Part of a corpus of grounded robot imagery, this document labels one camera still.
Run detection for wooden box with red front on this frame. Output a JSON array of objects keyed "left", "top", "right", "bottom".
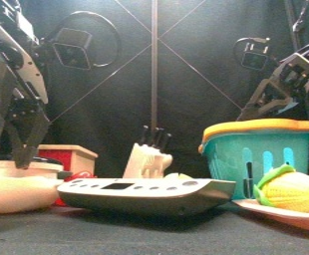
[{"left": 37, "top": 143, "right": 101, "bottom": 177}]

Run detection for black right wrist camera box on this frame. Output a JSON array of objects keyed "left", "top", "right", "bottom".
[{"left": 239, "top": 41, "right": 272, "bottom": 72}]

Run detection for yellow knitted corn green leaves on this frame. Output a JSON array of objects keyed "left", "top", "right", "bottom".
[{"left": 252, "top": 163, "right": 309, "bottom": 215}]

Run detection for pale pink plate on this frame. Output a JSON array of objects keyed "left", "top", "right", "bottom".
[{"left": 231, "top": 198, "right": 309, "bottom": 235}]

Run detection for grey toy appliance with buttons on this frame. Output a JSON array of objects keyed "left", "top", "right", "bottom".
[{"left": 57, "top": 176, "right": 237, "bottom": 219}]

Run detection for black knife handle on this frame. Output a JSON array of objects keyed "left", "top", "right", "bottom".
[
  {"left": 154, "top": 127, "right": 166, "bottom": 149},
  {"left": 138, "top": 125, "right": 152, "bottom": 147},
  {"left": 158, "top": 132, "right": 173, "bottom": 153}
]

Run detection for grey vertical frame pole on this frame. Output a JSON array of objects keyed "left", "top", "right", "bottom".
[{"left": 150, "top": 0, "right": 160, "bottom": 134}]

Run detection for teal basket with orange rim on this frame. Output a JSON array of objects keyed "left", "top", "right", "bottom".
[{"left": 197, "top": 118, "right": 309, "bottom": 201}]

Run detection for cream white bowl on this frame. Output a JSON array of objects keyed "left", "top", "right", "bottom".
[{"left": 0, "top": 174, "right": 67, "bottom": 215}]

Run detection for white knife block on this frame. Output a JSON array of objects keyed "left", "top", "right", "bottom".
[{"left": 122, "top": 142, "right": 174, "bottom": 180}]

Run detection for black looped camera cable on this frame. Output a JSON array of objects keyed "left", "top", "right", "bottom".
[{"left": 41, "top": 10, "right": 124, "bottom": 70}]

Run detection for white pot with black lid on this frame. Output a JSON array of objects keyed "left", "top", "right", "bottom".
[{"left": 0, "top": 158, "right": 74, "bottom": 181}]

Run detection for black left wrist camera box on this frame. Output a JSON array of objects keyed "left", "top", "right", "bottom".
[{"left": 51, "top": 27, "right": 95, "bottom": 72}]

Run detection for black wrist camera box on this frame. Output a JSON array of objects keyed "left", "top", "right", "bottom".
[
  {"left": 51, "top": 27, "right": 95, "bottom": 72},
  {"left": 239, "top": 41, "right": 272, "bottom": 72}
]

